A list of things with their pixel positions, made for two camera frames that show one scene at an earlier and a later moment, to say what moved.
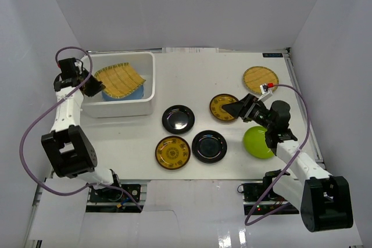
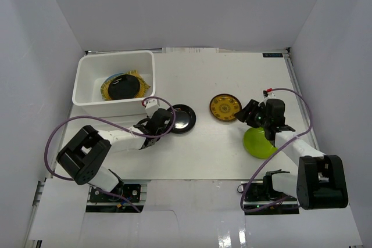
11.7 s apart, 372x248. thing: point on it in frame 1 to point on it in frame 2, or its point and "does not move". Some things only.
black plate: [209, 147] to [124, 87]
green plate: [254, 141] does not move
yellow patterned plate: [217, 103] does not move
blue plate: [137, 94] to [109, 78]
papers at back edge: [189, 50] does not move
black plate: [178, 119] does not move
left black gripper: [88, 83] to [164, 117]
